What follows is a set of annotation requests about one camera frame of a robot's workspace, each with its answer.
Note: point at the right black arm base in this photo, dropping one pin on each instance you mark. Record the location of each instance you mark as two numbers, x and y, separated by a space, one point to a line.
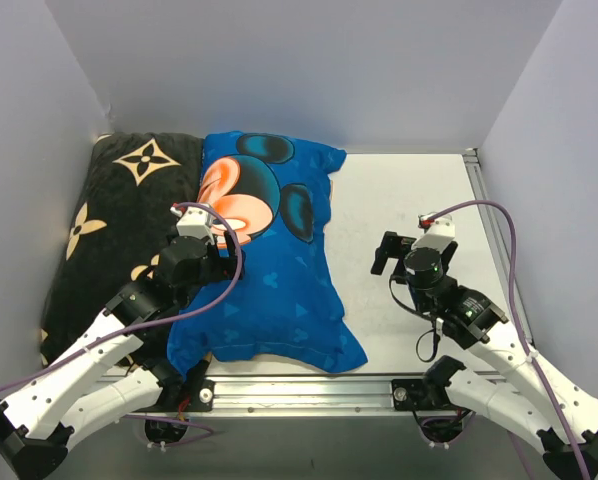
414 395

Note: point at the aluminium front rail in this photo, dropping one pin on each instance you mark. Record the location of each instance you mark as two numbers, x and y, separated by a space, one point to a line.
302 396

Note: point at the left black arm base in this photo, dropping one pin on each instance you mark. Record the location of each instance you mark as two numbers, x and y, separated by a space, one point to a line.
197 392

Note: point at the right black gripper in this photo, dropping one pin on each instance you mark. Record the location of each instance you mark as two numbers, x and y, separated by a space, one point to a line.
392 248

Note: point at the blue and yellow pillowcase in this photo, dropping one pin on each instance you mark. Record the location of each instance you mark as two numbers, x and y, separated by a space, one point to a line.
275 192

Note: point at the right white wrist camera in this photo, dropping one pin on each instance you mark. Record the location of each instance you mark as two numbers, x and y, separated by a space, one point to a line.
438 232

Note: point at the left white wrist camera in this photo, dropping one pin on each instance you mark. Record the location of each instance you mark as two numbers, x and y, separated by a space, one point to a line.
196 223

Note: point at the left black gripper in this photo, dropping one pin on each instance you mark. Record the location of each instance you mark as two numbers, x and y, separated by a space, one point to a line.
227 262

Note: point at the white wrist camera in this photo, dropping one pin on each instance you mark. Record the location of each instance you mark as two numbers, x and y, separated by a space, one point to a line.
196 223
438 232

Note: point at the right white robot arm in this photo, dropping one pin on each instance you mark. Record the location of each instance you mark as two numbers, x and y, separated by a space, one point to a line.
536 402

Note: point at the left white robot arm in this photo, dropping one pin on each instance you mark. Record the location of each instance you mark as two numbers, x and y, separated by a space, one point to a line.
114 368

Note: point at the black floral pillow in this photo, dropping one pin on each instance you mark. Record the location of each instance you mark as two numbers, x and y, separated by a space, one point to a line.
120 224

